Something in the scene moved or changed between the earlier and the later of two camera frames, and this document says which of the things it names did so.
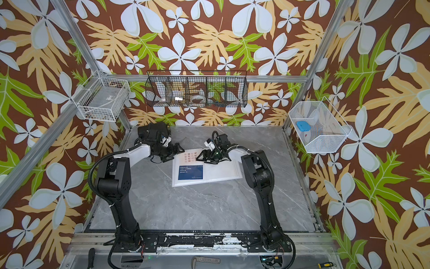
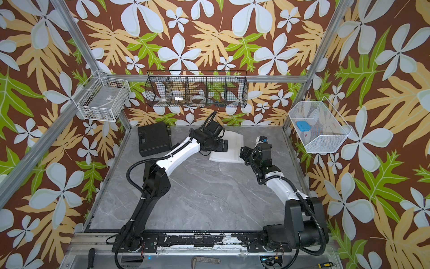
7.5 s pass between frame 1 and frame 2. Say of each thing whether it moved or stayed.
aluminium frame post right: stayed
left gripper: moved
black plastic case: stayed
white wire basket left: stayed
